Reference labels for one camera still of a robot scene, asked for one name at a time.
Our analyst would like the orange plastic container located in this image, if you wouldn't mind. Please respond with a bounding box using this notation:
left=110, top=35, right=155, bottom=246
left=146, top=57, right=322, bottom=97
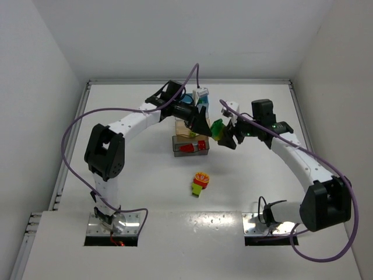
left=175, top=118, right=199, bottom=138

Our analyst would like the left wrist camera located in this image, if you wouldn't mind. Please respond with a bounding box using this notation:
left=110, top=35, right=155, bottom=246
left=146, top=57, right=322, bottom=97
left=192, top=87, right=209, bottom=105

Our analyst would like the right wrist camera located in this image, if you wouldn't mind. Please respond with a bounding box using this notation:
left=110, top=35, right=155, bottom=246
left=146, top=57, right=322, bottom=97
left=220, top=100, right=240, bottom=124

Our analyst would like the dark green lego brick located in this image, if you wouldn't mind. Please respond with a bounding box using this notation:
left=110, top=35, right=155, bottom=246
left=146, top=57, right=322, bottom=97
left=210, top=118, right=225, bottom=135

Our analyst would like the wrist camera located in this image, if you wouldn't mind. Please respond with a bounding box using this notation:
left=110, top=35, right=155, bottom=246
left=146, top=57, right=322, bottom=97
left=220, top=100, right=240, bottom=124
left=192, top=87, right=209, bottom=105

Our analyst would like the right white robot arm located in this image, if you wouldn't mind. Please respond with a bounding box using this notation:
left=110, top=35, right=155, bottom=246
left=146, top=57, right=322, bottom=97
left=217, top=99, right=352, bottom=232

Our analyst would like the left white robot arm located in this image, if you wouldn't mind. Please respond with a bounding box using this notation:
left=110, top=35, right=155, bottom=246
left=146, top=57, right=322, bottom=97
left=84, top=80, right=212, bottom=229

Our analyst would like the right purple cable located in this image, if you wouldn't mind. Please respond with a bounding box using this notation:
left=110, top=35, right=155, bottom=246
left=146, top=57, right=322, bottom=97
left=219, top=99, right=360, bottom=263

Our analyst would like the red round lego brick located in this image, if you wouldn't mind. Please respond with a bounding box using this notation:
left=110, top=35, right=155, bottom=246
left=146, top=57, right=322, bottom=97
left=198, top=140, right=206, bottom=150

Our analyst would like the red curved lego brick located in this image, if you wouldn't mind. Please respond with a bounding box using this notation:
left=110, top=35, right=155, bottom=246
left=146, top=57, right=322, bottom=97
left=179, top=143, right=195, bottom=153

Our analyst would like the metal base plate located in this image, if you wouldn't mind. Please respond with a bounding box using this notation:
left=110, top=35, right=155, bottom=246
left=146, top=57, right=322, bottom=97
left=86, top=212, right=140, bottom=237
left=242, top=212, right=295, bottom=238

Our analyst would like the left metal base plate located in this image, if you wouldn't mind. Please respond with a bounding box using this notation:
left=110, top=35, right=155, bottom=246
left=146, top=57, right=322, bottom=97
left=86, top=212, right=140, bottom=237

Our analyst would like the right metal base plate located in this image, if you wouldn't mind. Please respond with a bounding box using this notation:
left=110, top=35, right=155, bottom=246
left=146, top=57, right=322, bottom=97
left=242, top=212, right=295, bottom=238

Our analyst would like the grey plastic container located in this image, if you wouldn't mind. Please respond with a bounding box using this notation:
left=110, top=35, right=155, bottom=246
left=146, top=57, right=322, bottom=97
left=172, top=135, right=210, bottom=158

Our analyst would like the blue plastic container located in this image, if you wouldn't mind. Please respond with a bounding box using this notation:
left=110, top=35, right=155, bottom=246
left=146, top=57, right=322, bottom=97
left=182, top=93, right=209, bottom=109

